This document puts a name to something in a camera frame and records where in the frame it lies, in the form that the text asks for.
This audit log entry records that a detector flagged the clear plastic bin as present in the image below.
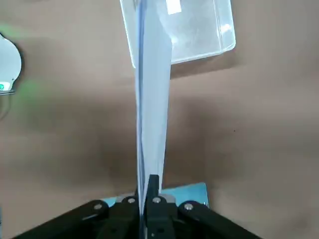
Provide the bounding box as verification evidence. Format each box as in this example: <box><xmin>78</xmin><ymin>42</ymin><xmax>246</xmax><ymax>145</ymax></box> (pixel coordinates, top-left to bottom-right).
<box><xmin>119</xmin><ymin>0</ymin><xmax>237</xmax><ymax>70</ymax></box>

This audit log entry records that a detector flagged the light blue clipboard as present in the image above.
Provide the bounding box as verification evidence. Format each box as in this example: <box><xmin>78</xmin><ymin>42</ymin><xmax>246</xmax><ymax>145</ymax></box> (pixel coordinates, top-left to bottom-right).
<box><xmin>102</xmin><ymin>182</ymin><xmax>210</xmax><ymax>209</ymax></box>

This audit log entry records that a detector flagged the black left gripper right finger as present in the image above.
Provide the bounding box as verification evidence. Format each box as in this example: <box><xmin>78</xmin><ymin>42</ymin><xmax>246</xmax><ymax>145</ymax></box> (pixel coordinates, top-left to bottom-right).
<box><xmin>145</xmin><ymin>173</ymin><xmax>263</xmax><ymax>239</ymax></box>

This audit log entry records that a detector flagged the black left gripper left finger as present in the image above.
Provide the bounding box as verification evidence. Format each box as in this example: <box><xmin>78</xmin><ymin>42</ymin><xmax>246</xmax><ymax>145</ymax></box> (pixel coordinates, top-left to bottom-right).
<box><xmin>11</xmin><ymin>192</ymin><xmax>144</xmax><ymax>239</ymax></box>

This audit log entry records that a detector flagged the white A4 paper sheet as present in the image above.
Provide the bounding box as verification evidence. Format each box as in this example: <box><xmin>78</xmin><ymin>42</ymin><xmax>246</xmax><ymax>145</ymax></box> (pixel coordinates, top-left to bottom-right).
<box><xmin>134</xmin><ymin>0</ymin><xmax>173</xmax><ymax>223</ymax></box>

